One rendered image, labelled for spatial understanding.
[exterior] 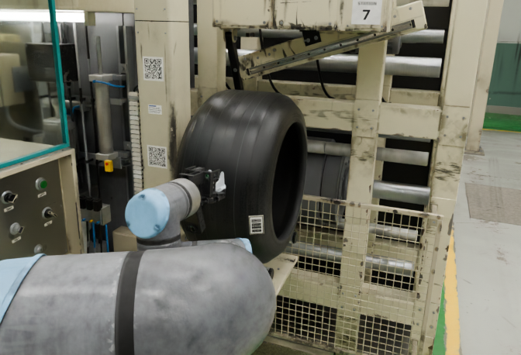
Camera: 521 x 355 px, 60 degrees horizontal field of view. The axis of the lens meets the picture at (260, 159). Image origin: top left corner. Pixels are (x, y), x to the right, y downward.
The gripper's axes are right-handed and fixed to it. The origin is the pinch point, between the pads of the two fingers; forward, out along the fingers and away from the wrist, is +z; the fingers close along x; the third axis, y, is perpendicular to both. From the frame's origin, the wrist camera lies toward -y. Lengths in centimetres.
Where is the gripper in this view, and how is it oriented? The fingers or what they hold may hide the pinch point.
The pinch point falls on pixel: (220, 187)
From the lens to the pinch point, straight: 123.8
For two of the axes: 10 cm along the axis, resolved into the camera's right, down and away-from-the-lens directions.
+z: 3.4, -1.5, 9.3
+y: 0.6, -9.8, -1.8
